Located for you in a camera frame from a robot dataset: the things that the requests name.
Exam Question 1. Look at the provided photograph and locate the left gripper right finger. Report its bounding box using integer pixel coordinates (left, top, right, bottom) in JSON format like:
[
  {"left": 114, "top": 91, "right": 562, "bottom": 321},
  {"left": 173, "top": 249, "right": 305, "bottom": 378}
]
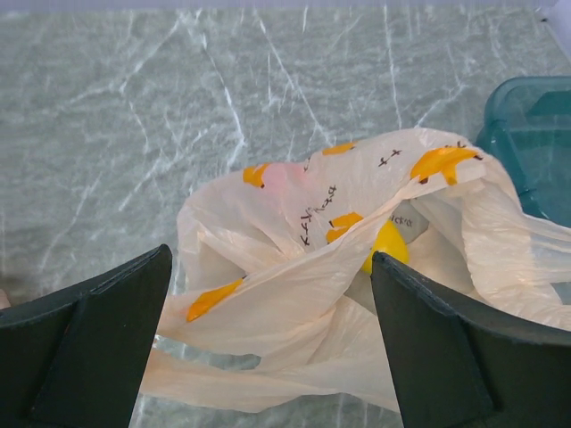
[{"left": 371, "top": 253, "right": 570, "bottom": 427}]

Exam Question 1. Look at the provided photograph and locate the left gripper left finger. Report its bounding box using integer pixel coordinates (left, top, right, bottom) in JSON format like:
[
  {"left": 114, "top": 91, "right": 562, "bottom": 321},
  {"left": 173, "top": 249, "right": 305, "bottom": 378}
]
[{"left": 1, "top": 244, "right": 172, "bottom": 427}]

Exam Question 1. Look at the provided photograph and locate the yellow mango fruit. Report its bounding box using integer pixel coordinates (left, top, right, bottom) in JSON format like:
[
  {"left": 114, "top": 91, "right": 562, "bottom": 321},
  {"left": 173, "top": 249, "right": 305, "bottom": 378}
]
[{"left": 361, "top": 220, "right": 410, "bottom": 275}]

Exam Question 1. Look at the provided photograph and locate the orange plastic bag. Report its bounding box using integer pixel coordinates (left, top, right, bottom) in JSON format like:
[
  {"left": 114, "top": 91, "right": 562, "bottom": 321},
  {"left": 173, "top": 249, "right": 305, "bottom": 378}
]
[{"left": 140, "top": 128, "right": 570, "bottom": 413}]

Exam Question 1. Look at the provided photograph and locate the teal plastic tray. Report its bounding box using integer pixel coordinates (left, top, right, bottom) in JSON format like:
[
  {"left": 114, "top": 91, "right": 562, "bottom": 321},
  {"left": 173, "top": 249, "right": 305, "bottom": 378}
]
[{"left": 475, "top": 76, "right": 570, "bottom": 227}]

